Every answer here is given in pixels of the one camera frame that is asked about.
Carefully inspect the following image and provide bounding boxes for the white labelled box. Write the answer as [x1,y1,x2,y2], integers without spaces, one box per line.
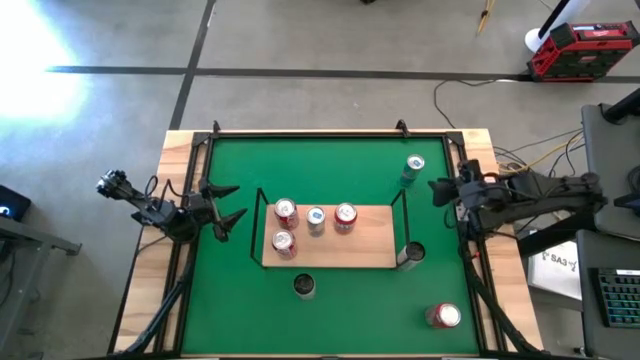
[527,239,584,301]

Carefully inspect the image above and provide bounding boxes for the thin yellow pole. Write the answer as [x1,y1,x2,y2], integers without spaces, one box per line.
[476,0,497,35]

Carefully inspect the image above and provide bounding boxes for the white fan stand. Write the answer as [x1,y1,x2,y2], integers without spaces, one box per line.
[523,0,594,54]

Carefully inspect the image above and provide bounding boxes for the black table frame rails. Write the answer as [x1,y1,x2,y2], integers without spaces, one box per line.
[164,130,496,360]

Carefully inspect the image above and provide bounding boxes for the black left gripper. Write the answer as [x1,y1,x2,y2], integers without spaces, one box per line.
[185,180,249,243]

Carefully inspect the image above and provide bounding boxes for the blue silver Red Bull can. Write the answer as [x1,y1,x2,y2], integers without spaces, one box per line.
[398,153,427,190]
[305,205,327,238]

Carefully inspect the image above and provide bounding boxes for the green table mat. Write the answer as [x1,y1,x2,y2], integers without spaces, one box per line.
[180,137,480,356]

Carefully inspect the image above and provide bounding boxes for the black device blue light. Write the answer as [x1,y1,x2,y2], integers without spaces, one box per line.
[0,183,32,223]

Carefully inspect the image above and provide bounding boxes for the yellow floor cable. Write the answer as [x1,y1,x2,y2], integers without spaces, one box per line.
[497,130,585,175]

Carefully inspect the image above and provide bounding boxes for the black diagonal rig strut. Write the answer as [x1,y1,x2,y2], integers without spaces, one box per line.
[112,249,197,359]
[458,239,544,357]

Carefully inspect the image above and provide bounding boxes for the red Fanta strawberry can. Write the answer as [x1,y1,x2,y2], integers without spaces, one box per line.
[333,201,359,235]
[424,301,463,330]

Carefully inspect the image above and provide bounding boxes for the grey desk with keyboard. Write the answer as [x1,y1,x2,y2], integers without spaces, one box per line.
[574,229,640,360]

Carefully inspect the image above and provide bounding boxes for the grey metal bench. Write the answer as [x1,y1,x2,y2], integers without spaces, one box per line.
[0,214,83,359]

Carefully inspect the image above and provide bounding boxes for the white Celsius Tropical Vibe can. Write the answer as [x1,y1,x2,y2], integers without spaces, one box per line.
[396,241,427,273]
[292,272,317,301]

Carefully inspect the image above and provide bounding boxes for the wooden shelf black metal frame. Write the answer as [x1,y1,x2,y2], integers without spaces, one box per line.
[249,187,414,271]

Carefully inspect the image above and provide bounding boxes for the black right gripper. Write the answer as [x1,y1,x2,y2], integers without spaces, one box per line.
[428,172,489,221]

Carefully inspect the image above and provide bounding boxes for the black floor cable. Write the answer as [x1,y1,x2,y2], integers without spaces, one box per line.
[432,78,531,130]

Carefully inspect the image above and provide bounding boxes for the black keyboard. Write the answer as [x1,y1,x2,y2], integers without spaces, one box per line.
[593,267,640,330]

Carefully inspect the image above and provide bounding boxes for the red black tool case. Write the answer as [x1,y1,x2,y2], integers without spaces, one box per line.
[527,19,640,84]

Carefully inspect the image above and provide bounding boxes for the red Coca-Cola can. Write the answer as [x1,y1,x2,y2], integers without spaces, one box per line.
[271,228,299,261]
[273,197,300,231]

